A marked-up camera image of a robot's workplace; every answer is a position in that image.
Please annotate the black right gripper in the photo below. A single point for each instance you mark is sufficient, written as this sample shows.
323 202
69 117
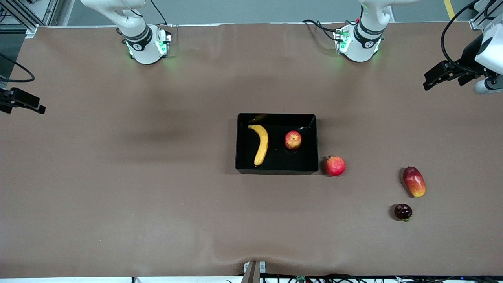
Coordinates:
15 99

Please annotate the red yellow apple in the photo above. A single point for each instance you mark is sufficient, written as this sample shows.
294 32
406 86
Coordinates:
293 140

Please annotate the red pomegranate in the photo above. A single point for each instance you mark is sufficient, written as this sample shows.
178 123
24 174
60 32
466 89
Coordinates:
335 166

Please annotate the aluminium frame profile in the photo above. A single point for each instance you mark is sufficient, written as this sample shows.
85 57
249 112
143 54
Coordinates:
23 15
481 17

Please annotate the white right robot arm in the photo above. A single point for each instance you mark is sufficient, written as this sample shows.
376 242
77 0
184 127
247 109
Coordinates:
141 43

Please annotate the red yellow mango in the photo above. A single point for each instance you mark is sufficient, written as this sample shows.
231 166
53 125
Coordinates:
414 181

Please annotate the yellow banana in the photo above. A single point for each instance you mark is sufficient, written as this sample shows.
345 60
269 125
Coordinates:
262 143

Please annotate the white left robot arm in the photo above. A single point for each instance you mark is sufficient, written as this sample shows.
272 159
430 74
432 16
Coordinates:
363 43

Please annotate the dark purple mangosteen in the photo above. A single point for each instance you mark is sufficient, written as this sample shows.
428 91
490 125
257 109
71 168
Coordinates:
403 211

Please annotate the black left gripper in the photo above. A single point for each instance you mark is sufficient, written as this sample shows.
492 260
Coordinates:
468 56

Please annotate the black plastic box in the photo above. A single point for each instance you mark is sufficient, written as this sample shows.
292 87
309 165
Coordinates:
277 159

